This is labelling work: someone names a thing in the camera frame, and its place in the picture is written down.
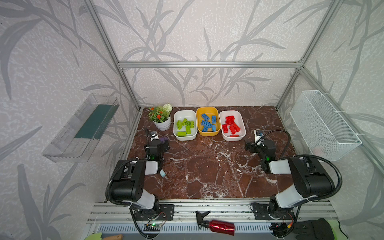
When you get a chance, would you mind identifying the green lego brick pair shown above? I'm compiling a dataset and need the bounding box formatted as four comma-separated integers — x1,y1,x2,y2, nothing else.
181,119,191,126

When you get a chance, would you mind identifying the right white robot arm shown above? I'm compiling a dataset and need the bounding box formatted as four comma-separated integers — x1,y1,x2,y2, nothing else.
245,139,343,220

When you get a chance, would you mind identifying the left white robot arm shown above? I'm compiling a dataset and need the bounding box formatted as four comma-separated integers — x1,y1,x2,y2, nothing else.
106,138,170,215

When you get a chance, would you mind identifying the purple pink spatula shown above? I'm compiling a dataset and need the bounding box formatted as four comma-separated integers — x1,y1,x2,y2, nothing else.
159,138,169,144

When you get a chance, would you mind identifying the potted plant white pot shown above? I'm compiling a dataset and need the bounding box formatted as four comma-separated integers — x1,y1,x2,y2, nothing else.
148,104,173,131

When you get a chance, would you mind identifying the right white container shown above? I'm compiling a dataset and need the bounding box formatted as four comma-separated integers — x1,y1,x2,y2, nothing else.
219,111,246,142

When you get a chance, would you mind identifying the white container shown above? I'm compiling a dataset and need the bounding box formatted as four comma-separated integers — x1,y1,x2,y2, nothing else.
174,110,198,141
219,111,246,142

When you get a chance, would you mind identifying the left white container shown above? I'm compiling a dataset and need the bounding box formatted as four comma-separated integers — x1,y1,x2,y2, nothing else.
174,110,198,141

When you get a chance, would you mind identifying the yellow container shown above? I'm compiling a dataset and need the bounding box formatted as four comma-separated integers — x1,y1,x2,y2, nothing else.
197,107,221,137

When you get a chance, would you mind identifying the left circuit board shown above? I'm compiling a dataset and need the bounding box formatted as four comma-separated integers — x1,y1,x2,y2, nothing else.
144,222,165,232

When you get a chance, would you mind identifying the red spray bottle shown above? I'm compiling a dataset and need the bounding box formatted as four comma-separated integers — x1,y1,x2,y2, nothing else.
196,211,235,236

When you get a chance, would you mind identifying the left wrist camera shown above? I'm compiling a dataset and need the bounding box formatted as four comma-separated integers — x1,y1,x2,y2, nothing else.
149,131,159,141

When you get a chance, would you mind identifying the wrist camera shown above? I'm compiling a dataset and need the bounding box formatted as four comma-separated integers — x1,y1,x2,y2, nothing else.
254,130,264,146
149,131,159,141

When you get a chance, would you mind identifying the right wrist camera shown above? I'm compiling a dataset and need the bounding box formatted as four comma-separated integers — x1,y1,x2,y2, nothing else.
254,130,264,146

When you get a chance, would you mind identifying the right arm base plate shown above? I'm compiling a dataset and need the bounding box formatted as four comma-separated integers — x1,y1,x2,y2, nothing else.
250,203,295,220

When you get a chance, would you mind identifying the white wire mesh basket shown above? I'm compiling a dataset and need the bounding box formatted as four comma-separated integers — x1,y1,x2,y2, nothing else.
290,90,362,162

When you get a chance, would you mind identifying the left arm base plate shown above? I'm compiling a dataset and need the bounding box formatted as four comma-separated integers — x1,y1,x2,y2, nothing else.
133,204,175,221

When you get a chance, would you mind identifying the clear wall shelf green mat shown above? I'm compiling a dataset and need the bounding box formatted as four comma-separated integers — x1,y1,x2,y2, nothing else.
43,94,120,163

